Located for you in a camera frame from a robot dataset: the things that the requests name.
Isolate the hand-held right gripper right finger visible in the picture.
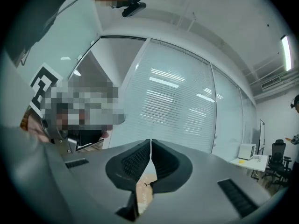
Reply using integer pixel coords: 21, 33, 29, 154
139, 138, 272, 224

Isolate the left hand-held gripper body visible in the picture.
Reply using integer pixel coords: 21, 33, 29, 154
29, 63, 127, 156

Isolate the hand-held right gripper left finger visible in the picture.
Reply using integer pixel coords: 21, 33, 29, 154
45, 138, 152, 224

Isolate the person's left hand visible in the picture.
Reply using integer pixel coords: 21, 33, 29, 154
27, 117, 51, 143

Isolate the beige patterned tablecloth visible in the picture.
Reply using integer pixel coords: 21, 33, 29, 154
136, 171, 157, 216

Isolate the white microwave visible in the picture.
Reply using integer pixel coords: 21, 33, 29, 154
238, 143, 258, 161

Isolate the white table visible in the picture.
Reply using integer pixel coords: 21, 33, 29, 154
229, 154, 270, 173

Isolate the person's black shirt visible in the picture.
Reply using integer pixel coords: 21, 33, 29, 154
4, 0, 90, 66

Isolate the white window blind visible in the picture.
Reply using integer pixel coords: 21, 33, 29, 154
211, 65, 244, 161
109, 39, 217, 154
240, 89, 257, 149

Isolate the whiteboard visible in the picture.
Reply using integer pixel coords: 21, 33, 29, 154
257, 119, 266, 155

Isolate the black office chair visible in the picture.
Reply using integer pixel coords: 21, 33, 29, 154
261, 139, 293, 185

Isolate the ceiling air vent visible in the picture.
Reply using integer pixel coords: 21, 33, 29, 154
260, 75, 281, 90

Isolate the short ceiling light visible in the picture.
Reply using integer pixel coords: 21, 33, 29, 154
280, 35, 293, 71

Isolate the beaded bracelet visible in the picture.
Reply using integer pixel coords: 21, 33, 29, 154
19, 105, 32, 132

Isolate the thin black cable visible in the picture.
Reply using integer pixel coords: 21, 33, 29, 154
43, 0, 90, 28

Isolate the black head-mounted camera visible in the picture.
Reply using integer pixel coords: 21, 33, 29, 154
121, 1, 147, 18

